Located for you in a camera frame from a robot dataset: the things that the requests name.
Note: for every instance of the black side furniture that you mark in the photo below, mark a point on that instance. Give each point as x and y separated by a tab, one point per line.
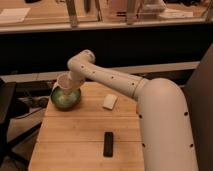
7	91

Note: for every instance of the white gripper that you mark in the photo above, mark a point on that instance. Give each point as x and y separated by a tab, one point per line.
76	80

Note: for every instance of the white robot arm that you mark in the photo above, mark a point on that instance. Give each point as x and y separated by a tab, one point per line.
164	119

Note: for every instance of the white ceramic cup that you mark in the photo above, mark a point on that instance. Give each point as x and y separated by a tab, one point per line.
65	83

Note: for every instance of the green ceramic bowl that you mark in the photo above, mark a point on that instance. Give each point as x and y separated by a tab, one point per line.
64	101

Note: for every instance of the white paper sheet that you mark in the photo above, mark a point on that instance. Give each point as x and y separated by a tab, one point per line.
13	15

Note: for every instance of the dark chair back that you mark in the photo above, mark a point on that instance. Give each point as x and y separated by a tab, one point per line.
199	92

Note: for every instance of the black rectangular remote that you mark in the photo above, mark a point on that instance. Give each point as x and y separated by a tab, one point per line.
108	144

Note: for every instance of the small white block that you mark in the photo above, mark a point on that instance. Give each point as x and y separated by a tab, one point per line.
110	101

